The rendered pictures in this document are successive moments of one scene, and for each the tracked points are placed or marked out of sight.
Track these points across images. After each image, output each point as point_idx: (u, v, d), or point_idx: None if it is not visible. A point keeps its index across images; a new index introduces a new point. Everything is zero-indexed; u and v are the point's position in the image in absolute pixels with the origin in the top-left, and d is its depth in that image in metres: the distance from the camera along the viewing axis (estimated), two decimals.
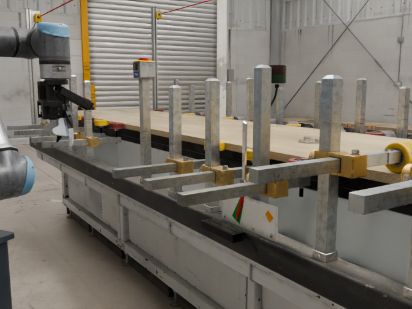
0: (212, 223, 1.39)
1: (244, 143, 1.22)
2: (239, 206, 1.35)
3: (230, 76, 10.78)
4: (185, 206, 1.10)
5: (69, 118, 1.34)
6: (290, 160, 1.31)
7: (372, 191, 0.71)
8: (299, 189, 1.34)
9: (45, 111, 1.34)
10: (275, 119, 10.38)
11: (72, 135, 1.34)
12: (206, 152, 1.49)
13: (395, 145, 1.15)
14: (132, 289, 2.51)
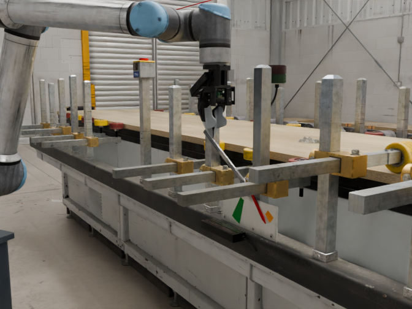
0: (212, 223, 1.39)
1: (216, 144, 1.34)
2: (257, 208, 1.27)
3: (230, 76, 10.78)
4: (185, 206, 1.10)
5: (223, 111, 1.36)
6: (290, 160, 1.31)
7: (372, 191, 0.71)
8: (299, 189, 1.34)
9: (230, 97, 1.30)
10: (275, 119, 10.38)
11: (217, 127, 1.36)
12: (206, 152, 1.49)
13: (395, 145, 1.15)
14: (132, 289, 2.51)
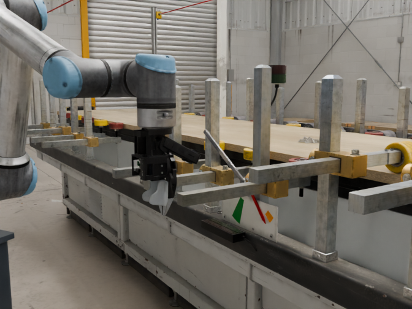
0: (212, 223, 1.39)
1: (216, 144, 1.34)
2: (257, 208, 1.27)
3: (230, 76, 10.78)
4: (185, 206, 1.10)
5: (173, 187, 1.05)
6: (290, 160, 1.31)
7: (372, 191, 0.71)
8: (299, 189, 1.34)
9: (146, 170, 1.02)
10: (275, 119, 10.38)
11: (170, 205, 1.07)
12: (206, 152, 1.49)
13: (395, 145, 1.15)
14: (132, 289, 2.51)
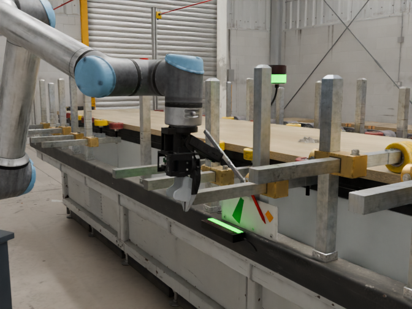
0: (212, 223, 1.39)
1: (216, 144, 1.34)
2: (257, 208, 1.27)
3: (230, 76, 10.78)
4: (195, 204, 1.12)
5: (197, 184, 1.08)
6: (297, 160, 1.33)
7: (372, 191, 0.71)
8: (306, 187, 1.35)
9: (172, 167, 1.06)
10: (275, 119, 10.38)
11: (193, 201, 1.11)
12: None
13: (395, 145, 1.15)
14: (132, 289, 2.51)
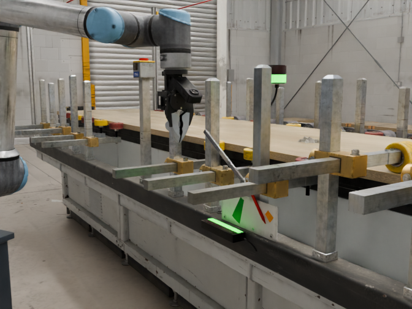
0: (212, 223, 1.39)
1: (216, 144, 1.34)
2: (257, 208, 1.27)
3: (230, 76, 10.78)
4: (195, 204, 1.12)
5: (167, 118, 1.30)
6: (297, 160, 1.33)
7: (372, 191, 0.71)
8: (306, 187, 1.35)
9: (162, 101, 1.35)
10: (275, 119, 10.38)
11: (173, 133, 1.31)
12: (206, 152, 1.49)
13: (395, 145, 1.15)
14: (132, 289, 2.51)
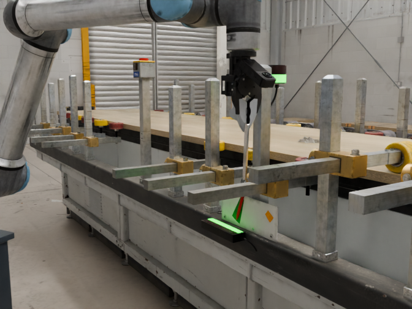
0: (212, 223, 1.39)
1: (246, 144, 1.22)
2: (239, 206, 1.35)
3: None
4: (195, 204, 1.12)
5: (233, 104, 1.18)
6: (297, 160, 1.33)
7: (372, 191, 0.71)
8: (306, 187, 1.35)
9: (225, 86, 1.23)
10: (275, 119, 10.38)
11: (240, 121, 1.19)
12: (206, 152, 1.49)
13: (395, 145, 1.15)
14: (132, 289, 2.51)
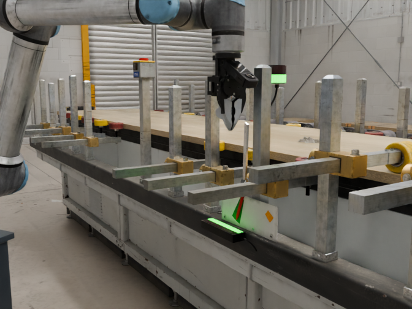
0: (212, 223, 1.39)
1: (246, 144, 1.22)
2: (239, 206, 1.35)
3: None
4: (195, 204, 1.12)
5: (219, 103, 1.23)
6: (297, 160, 1.33)
7: (372, 191, 0.71)
8: (306, 187, 1.35)
9: (212, 87, 1.28)
10: (275, 119, 10.38)
11: (225, 120, 1.25)
12: (206, 152, 1.49)
13: (395, 145, 1.15)
14: (132, 289, 2.51)
